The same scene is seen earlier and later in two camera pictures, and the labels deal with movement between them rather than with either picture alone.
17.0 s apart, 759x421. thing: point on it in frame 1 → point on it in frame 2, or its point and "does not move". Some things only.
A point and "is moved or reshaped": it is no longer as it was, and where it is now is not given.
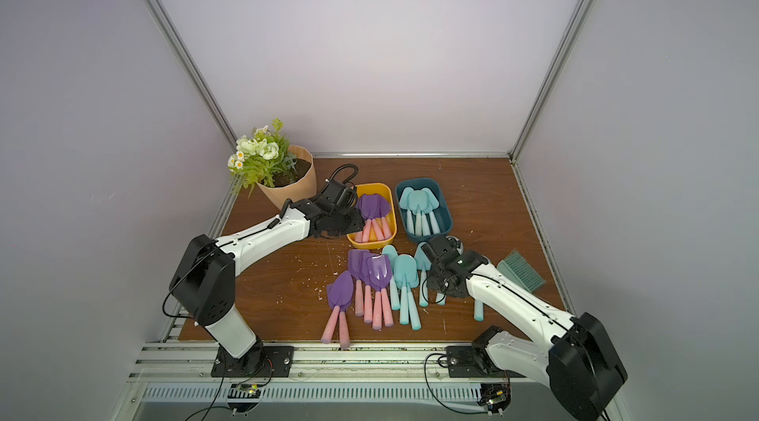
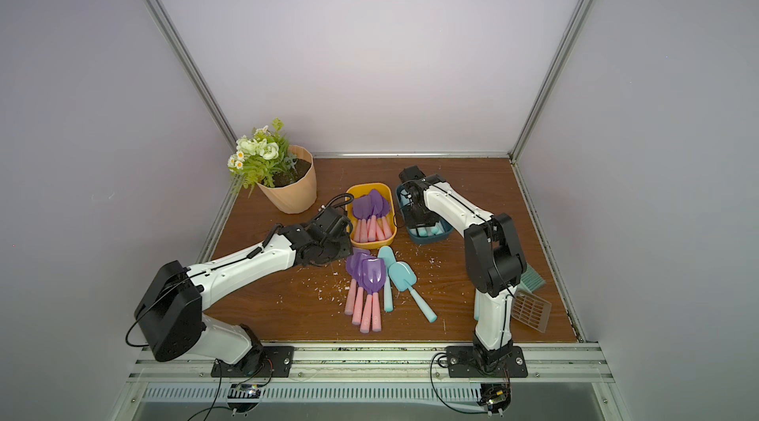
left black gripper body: (346, 222) → (342, 248)
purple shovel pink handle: (368, 204) does not move
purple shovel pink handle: (343, 328) → (364, 231)
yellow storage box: (368, 189) does not move
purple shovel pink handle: (383, 208) does not move
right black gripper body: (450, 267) → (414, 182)
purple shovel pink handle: (339, 293) → (379, 232)
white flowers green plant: (265, 159) does not move
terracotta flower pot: (297, 182) does not move
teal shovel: (418, 201) is moved or reshaped
